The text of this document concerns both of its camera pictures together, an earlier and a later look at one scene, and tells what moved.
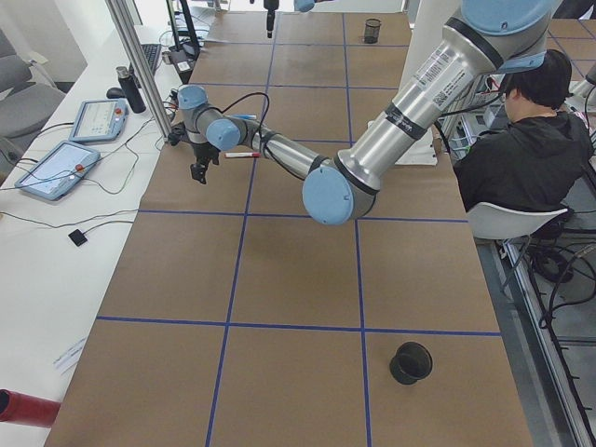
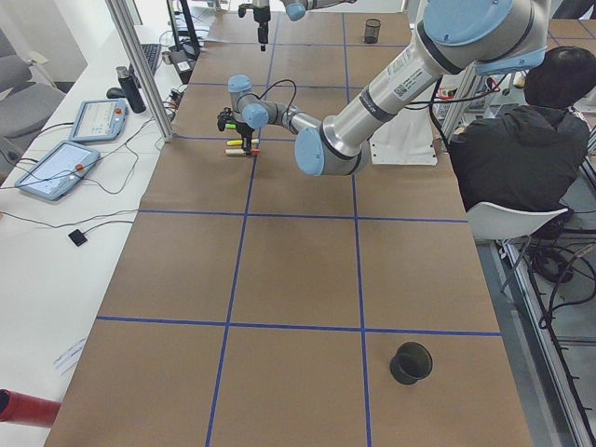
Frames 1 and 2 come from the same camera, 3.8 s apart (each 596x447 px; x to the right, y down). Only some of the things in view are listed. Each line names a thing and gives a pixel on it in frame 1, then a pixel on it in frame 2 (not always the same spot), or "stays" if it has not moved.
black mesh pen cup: [372, 31] stays
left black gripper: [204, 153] -> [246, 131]
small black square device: [77, 237] stays
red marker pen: [243, 155] stays
